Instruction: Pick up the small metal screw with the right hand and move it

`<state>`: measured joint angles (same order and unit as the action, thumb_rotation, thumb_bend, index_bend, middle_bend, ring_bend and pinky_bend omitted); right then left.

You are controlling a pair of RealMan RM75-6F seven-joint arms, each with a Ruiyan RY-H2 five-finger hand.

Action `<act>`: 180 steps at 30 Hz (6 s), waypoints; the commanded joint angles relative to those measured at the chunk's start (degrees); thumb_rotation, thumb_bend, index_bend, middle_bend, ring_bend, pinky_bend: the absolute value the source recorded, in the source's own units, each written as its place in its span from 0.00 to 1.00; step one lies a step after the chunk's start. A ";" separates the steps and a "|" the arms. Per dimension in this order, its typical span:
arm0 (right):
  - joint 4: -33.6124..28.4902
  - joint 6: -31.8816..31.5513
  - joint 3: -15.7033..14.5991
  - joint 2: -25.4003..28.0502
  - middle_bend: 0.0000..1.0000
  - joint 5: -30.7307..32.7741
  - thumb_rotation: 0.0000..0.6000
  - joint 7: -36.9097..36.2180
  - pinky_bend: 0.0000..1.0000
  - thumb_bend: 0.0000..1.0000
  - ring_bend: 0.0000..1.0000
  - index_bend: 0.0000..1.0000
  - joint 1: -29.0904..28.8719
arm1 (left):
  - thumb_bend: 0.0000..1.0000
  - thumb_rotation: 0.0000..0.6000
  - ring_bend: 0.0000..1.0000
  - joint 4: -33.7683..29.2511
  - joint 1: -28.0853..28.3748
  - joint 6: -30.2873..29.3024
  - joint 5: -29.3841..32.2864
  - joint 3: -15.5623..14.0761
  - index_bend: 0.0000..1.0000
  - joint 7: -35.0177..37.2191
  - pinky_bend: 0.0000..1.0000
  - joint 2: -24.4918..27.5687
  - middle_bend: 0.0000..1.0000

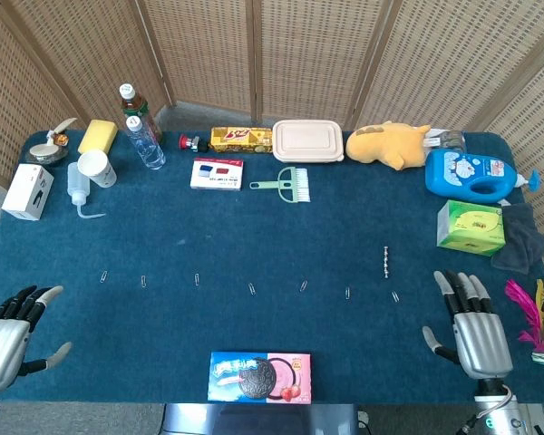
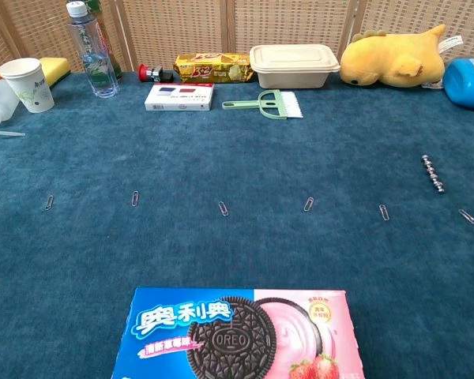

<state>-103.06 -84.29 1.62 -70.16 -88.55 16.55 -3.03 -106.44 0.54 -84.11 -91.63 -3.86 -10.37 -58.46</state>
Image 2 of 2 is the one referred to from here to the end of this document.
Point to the yellow biscuit pack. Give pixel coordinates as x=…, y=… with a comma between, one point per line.
x=213, y=69

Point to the wicker folding screen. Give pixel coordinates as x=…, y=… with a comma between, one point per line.
x=181, y=23

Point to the silver paper clip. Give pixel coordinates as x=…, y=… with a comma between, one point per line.
x=384, y=212
x=308, y=203
x=134, y=198
x=467, y=216
x=223, y=208
x=49, y=202

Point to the green label tea bottle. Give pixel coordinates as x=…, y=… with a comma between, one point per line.
x=110, y=55

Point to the silver bead chain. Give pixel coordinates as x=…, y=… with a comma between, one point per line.
x=432, y=173

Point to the clear plastic water bottle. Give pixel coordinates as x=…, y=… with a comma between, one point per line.
x=96, y=67

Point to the blue pink Oreo box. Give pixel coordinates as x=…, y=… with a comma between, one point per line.
x=229, y=339

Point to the blue carpet table cover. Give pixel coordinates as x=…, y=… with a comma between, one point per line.
x=237, y=158

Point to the green white hand brush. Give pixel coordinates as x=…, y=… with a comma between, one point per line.
x=276, y=104

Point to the white box red blue print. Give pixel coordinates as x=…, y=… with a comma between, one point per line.
x=179, y=96

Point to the red emergency stop button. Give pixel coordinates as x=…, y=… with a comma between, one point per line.
x=144, y=72

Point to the yellow plush toy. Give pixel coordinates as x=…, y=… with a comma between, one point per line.
x=387, y=55

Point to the yellow sponge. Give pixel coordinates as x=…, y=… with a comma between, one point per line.
x=57, y=67

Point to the blue detergent bottle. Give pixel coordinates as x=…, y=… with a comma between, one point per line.
x=470, y=83

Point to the white paper cup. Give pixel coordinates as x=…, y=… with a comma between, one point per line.
x=27, y=87

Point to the beige lidded lunch box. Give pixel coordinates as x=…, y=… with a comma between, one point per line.
x=292, y=67

